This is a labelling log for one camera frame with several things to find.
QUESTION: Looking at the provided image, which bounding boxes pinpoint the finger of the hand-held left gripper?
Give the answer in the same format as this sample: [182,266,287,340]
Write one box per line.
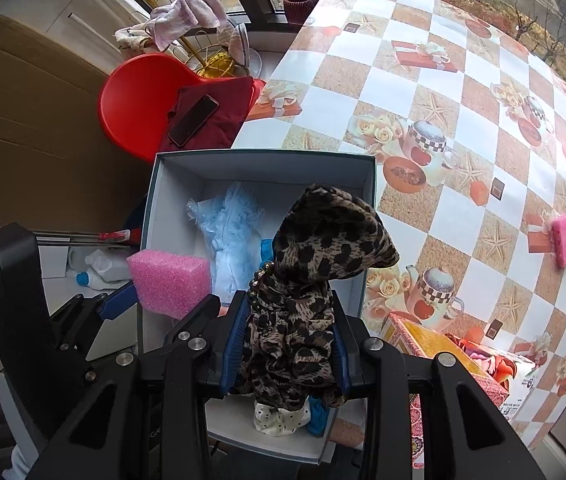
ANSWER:
[96,280,140,322]

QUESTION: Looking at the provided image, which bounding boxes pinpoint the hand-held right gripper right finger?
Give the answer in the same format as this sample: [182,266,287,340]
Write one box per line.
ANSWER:
[330,310,546,480]

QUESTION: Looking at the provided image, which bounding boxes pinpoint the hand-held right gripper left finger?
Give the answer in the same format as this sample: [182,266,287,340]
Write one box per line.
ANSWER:
[38,290,251,480]

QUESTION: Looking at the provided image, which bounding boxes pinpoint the pink sponge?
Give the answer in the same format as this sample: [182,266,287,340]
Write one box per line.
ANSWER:
[127,249,213,321]
[550,212,566,268]

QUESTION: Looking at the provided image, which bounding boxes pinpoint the white polka dot scrunchie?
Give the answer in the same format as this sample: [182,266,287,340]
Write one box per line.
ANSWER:
[254,399,313,437]

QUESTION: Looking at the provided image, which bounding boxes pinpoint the leopard print scrunchie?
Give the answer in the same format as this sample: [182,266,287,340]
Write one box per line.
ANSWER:
[237,185,400,408]

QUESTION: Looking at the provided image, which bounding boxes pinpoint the light blue mesh puff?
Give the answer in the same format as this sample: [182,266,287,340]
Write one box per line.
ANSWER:
[185,182,266,306]

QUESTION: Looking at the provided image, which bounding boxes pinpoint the grey cardboard box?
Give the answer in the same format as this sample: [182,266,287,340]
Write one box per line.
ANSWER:
[137,150,378,466]

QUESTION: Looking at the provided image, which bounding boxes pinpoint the white detergent bottle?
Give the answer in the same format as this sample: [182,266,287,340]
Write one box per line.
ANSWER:
[76,250,131,291]

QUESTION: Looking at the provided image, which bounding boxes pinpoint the red patterned box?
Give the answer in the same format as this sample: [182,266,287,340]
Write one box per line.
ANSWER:
[380,312,511,471]

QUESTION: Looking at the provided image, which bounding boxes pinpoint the brown cardboard sheet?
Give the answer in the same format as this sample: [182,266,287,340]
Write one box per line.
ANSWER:
[0,15,156,233]

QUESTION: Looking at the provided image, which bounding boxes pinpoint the fox print tissue pack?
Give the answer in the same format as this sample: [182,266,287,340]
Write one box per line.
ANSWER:
[445,332,538,423]

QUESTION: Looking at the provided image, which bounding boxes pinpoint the black smartphone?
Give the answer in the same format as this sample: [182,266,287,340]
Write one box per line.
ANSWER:
[168,94,220,148]

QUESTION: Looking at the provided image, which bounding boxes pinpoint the red plastic basin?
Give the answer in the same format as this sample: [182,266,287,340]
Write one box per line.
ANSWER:
[97,54,266,163]

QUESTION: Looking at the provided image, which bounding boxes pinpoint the dark red cloth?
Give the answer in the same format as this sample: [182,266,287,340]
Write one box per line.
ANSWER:
[167,76,255,151]

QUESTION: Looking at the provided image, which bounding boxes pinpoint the white appliance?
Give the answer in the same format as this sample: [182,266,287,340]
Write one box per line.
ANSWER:
[28,0,164,61]

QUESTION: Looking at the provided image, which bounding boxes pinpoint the checkered printed tablecloth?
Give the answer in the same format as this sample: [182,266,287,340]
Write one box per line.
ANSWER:
[233,0,566,453]

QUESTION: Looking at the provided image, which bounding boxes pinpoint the pink towel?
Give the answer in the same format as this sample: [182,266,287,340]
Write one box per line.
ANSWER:
[113,0,229,53]

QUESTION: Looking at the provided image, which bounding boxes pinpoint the dark red flower pot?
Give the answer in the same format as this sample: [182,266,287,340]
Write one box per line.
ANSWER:
[283,0,314,25]

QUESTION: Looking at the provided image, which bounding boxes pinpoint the red handled metal rods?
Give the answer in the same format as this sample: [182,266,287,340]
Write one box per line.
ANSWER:
[0,225,141,251]

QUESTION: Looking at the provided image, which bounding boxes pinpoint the gold wire rack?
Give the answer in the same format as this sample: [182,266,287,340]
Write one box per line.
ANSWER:
[130,0,254,81]

